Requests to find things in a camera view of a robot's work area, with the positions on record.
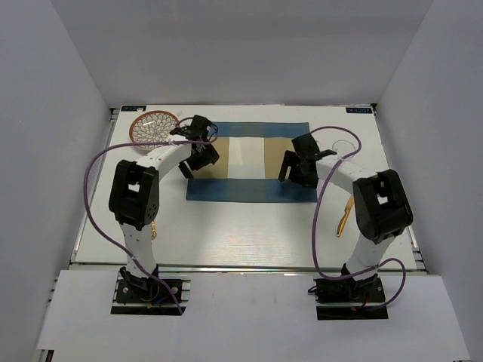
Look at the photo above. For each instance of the clear drinking glass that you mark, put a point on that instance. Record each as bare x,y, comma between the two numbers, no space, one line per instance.
343,147

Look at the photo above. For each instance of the blue beige white cloth napkin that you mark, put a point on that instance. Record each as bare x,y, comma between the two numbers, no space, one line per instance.
251,155

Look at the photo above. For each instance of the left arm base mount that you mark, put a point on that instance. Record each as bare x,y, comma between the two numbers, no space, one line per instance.
145,296

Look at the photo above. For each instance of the blue table sticker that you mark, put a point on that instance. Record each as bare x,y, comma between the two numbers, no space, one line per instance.
133,108
359,110

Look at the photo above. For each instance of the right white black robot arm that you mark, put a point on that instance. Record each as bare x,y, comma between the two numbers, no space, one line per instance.
382,210

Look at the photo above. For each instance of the right blue table sticker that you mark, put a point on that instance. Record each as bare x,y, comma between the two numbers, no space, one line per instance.
359,110

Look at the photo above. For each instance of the floral ceramic plate orange rim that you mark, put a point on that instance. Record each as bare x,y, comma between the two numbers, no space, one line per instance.
150,127

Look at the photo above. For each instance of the left blue table sticker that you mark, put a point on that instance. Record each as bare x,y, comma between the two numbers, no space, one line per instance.
133,108

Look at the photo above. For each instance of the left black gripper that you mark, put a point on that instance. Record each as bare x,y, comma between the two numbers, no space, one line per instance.
209,155

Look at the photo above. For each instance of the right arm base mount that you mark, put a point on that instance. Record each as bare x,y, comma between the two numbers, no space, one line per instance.
349,300

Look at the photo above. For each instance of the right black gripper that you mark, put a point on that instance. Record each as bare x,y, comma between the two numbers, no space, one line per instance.
291,159

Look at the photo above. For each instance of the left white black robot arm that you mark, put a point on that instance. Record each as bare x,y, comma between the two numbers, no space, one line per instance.
134,197

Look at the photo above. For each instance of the gold fork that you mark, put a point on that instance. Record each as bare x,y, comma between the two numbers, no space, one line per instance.
153,230

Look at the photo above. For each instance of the gold knife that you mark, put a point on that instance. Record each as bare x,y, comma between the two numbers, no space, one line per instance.
343,220

